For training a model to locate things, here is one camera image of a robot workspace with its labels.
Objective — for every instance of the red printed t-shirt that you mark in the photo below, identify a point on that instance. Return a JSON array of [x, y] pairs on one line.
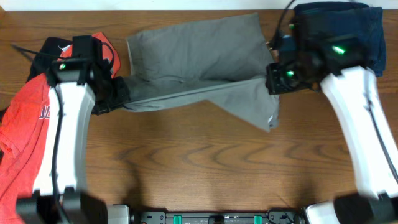
[[17, 179]]

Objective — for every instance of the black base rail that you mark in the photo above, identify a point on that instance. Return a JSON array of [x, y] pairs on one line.
[[217, 217]]

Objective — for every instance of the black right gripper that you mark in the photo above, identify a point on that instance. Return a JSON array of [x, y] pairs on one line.
[[277, 82]]

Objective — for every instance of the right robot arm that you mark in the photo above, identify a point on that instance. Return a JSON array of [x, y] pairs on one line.
[[338, 65]]

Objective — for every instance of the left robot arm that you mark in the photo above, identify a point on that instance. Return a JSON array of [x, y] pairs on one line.
[[80, 86]]

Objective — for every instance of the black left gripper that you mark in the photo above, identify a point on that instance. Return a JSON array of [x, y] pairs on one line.
[[121, 94]]

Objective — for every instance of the folded navy blue garment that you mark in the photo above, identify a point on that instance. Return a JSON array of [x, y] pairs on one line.
[[359, 19]]

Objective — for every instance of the grey shorts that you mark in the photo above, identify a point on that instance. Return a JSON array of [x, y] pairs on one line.
[[222, 61]]

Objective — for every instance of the black garment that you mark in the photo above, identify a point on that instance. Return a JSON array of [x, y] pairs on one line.
[[24, 122]]

